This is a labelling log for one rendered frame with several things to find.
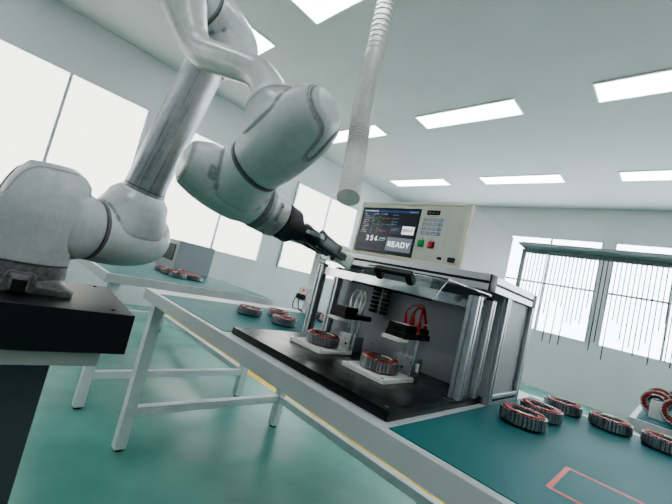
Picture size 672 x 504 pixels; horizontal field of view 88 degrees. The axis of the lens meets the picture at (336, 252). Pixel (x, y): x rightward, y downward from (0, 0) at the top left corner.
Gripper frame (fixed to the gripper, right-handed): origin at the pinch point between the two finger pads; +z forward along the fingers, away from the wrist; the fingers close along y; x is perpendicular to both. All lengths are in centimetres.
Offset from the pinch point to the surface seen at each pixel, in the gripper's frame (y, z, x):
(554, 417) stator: 35, 66, -15
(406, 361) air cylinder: 0.6, 41.1, -16.9
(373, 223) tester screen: -26.5, 33.0, 24.7
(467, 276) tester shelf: 14.4, 34.0, 11.2
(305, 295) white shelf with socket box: -111, 87, -4
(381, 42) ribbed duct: -134, 77, 198
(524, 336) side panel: 19, 77, 6
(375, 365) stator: 1.9, 25.1, -20.9
